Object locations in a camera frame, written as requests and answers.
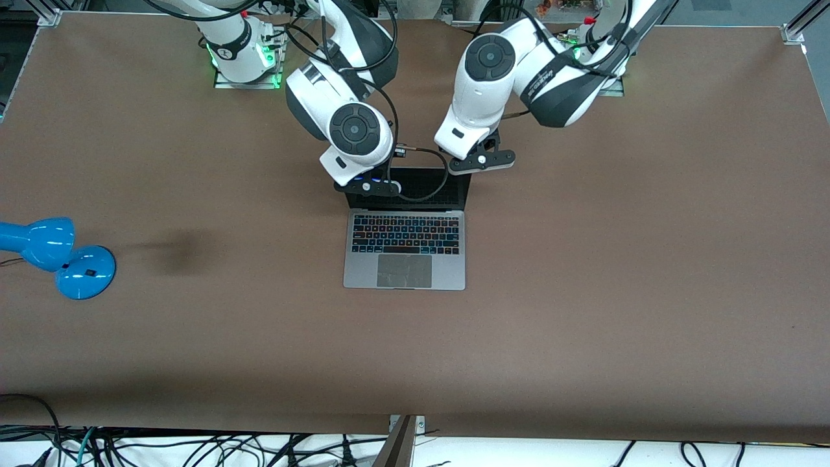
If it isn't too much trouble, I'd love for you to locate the silver grey laptop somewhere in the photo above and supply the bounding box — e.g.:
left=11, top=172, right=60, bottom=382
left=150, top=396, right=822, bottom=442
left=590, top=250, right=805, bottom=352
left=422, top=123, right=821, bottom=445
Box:
left=342, top=167, right=473, bottom=291

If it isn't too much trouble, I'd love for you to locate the grey metal beam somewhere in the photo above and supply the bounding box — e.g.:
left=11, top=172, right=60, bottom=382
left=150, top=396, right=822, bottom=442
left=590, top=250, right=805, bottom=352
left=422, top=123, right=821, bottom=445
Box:
left=373, top=415, right=416, bottom=467

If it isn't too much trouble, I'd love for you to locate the blue desk lamp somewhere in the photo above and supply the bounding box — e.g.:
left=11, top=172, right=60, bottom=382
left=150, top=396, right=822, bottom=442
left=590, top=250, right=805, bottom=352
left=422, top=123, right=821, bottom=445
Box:
left=0, top=217, right=117, bottom=300

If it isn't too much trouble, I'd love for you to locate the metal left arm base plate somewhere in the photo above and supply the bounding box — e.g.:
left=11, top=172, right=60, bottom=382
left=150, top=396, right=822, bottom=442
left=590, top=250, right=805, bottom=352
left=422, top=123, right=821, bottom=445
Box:
left=554, top=32, right=625, bottom=97

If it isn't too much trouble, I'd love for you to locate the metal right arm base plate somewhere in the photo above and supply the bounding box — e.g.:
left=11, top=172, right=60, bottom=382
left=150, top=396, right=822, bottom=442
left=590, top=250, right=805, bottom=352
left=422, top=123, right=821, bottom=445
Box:
left=214, top=29, right=285, bottom=90

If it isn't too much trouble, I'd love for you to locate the aluminium frame profile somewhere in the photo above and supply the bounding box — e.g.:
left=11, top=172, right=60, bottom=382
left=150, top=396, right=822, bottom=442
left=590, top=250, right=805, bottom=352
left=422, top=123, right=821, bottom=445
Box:
left=26, top=0, right=62, bottom=27
left=781, top=0, right=830, bottom=45

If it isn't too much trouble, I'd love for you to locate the tangled black cable bundle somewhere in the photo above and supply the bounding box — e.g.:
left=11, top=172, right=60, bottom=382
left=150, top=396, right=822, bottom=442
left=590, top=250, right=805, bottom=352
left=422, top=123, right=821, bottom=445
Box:
left=0, top=425, right=390, bottom=467

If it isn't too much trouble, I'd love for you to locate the teal cable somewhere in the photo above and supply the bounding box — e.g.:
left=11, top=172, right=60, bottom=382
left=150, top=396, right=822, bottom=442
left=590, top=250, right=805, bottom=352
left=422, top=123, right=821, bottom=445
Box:
left=77, top=427, right=98, bottom=467

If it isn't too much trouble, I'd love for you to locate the black looped floor cable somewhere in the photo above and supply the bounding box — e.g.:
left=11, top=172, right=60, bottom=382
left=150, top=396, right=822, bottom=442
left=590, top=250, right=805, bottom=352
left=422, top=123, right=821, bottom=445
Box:
left=0, top=394, right=62, bottom=448

